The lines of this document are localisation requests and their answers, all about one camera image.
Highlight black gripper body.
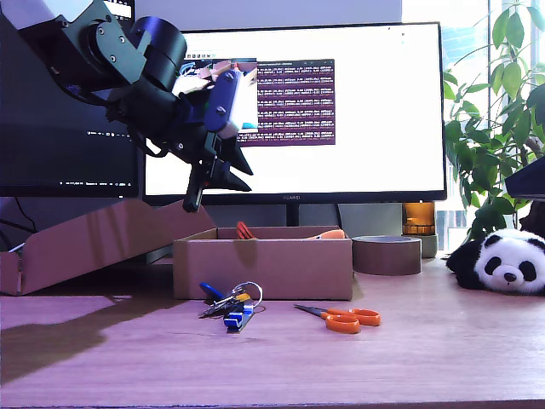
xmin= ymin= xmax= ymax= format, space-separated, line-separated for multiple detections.
xmin=144 ymin=98 xmax=226 ymax=213

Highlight orange fish plush toy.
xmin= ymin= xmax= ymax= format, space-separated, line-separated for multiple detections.
xmin=235 ymin=221 xmax=346 ymax=241

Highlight brown cardboard box with lid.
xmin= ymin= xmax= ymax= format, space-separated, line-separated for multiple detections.
xmin=0 ymin=198 xmax=354 ymax=302

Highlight panda plush toy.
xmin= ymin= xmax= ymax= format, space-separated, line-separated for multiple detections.
xmin=445 ymin=228 xmax=545 ymax=297

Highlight dark screen computer monitor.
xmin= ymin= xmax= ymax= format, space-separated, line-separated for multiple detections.
xmin=0 ymin=0 xmax=141 ymax=199

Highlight key bunch with blue tags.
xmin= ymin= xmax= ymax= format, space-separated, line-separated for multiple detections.
xmin=197 ymin=280 xmax=265 ymax=335

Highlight white screen Huawei monitor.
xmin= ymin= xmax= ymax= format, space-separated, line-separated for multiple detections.
xmin=142 ymin=21 xmax=448 ymax=228

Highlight brown packing tape roll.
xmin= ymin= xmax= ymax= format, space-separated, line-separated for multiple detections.
xmin=351 ymin=234 xmax=423 ymax=277

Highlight amber glass lamp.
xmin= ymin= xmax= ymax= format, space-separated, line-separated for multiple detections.
xmin=401 ymin=201 xmax=439 ymax=259

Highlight green leafy houseplant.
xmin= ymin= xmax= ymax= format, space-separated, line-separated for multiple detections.
xmin=442 ymin=0 xmax=545 ymax=245

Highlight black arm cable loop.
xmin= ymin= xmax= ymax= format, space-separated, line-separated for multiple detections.
xmin=127 ymin=123 xmax=171 ymax=159

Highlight orange handled scissors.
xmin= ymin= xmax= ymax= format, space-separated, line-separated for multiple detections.
xmin=292 ymin=302 xmax=382 ymax=335

